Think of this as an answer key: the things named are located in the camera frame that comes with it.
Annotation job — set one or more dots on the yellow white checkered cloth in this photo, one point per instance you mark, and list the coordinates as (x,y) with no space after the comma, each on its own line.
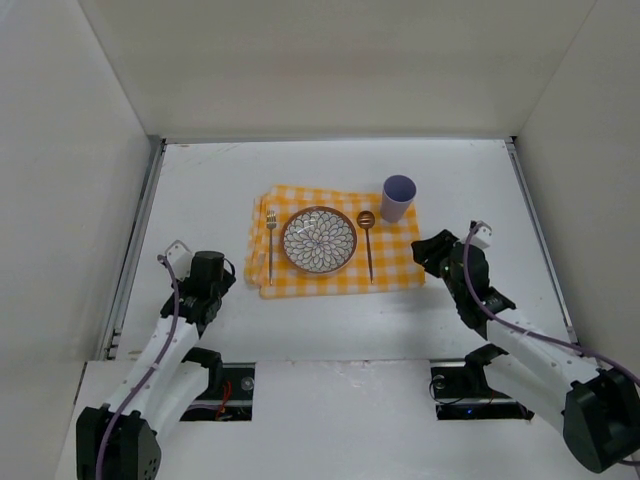
(393,265)

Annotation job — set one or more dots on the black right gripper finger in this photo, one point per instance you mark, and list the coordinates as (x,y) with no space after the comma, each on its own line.
(437,268)
(438,251)

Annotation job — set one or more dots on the lavender paper cup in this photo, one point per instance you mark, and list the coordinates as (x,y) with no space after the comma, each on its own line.
(398,193)

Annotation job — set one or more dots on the silver copper fork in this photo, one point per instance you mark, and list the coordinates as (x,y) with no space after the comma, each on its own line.
(271,223)

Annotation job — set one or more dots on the patterned ceramic plate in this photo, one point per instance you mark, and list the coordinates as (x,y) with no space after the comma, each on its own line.
(319,240)

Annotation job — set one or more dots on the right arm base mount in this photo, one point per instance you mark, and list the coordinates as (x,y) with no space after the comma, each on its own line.
(461,393)

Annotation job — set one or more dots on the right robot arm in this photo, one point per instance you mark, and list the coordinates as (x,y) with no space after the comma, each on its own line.
(592,401)

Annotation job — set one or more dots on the left aluminium table rail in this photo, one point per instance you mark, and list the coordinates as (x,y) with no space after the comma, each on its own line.
(113,322)

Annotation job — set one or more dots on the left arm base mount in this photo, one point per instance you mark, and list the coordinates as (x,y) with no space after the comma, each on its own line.
(229,394)

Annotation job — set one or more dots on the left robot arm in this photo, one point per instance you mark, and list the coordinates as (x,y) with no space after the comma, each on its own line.
(121,439)

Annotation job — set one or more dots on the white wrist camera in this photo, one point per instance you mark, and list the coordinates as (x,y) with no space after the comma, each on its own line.
(179,256)
(482,235)

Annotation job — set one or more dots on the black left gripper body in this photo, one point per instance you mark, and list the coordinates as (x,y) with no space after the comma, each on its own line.
(185,305)

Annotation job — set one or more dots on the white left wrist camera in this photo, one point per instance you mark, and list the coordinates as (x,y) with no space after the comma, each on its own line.
(179,256)

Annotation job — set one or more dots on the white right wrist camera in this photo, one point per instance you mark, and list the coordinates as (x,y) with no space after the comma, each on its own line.
(482,235)

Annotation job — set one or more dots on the copper spoon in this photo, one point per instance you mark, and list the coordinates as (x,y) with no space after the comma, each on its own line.
(366,221)

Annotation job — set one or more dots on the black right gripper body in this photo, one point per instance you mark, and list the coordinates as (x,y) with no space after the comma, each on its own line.
(435,251)

